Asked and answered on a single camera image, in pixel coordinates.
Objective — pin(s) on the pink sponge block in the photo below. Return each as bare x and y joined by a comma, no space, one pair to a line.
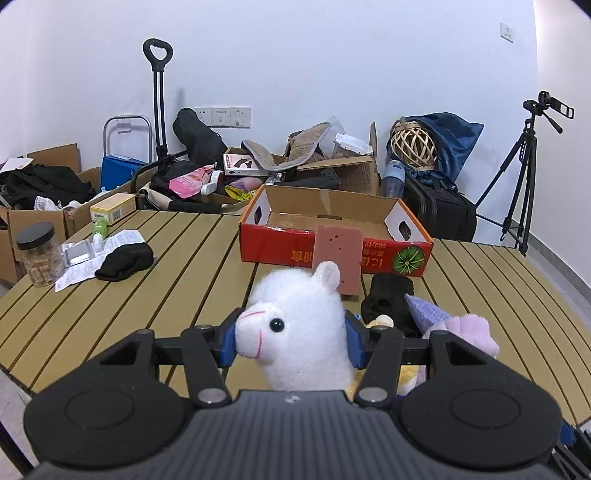
339,258

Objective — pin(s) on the black knit sock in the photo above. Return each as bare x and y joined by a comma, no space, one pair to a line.
385,295
124,261

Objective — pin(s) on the pink plastic packet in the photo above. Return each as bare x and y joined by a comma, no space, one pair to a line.
189,182

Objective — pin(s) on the blue water bottle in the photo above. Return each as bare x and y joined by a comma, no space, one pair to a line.
392,180

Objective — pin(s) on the yellow cardboard packet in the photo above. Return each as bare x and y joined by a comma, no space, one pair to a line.
113,207

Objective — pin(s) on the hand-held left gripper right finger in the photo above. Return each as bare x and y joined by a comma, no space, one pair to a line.
353,341

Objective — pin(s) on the white printed paper sheet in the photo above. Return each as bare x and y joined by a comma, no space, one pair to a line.
122,238

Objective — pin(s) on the large brown cardboard box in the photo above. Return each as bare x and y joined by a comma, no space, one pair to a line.
78,217

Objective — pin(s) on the black fabric bag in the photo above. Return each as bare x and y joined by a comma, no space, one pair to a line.
198,136

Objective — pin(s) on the white alpaca plush toy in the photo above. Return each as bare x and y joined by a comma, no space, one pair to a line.
295,332

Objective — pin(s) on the white plastic container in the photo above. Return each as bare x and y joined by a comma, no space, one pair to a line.
353,143

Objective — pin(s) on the small white device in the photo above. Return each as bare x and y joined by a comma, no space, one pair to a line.
212,182

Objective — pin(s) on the red cardboard box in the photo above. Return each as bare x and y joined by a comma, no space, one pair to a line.
277,244

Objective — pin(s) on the brown fleece boot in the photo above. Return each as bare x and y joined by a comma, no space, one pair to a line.
304,143

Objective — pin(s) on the purple fluffy headband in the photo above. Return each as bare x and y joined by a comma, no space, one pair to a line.
475,332

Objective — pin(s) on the blue box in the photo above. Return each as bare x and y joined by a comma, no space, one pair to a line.
120,170

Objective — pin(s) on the woven rattan ball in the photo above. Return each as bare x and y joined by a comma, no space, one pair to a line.
413,145

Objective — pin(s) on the blue fabric bag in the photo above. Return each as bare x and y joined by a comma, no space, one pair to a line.
455,138

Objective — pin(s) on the open brown cardboard box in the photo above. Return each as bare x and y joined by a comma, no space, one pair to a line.
351,173

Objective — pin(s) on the clear snack jar black lid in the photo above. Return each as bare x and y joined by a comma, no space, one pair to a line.
39,263

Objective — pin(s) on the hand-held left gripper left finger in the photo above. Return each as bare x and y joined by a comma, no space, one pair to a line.
227,344

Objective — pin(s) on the white wall socket panel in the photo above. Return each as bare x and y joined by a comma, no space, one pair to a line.
231,116

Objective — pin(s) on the low brown cardboard box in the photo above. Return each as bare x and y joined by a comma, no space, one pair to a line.
5,263

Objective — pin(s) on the small box with picture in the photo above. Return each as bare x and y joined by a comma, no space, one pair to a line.
242,164

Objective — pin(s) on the black tripod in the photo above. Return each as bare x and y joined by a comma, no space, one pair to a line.
526,152

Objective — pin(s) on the black clothing pile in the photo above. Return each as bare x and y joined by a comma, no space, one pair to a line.
41,182

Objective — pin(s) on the green tube white cap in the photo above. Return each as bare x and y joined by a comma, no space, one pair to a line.
99,228

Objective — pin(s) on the yellow purple snack packet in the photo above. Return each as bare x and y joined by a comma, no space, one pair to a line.
242,189

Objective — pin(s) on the black suitcase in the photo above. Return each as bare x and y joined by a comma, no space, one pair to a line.
443,212

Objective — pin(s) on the silver foil blister pack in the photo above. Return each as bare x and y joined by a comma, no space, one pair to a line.
78,253

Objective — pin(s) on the brown cardboard box flap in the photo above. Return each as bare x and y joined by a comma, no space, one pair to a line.
53,157

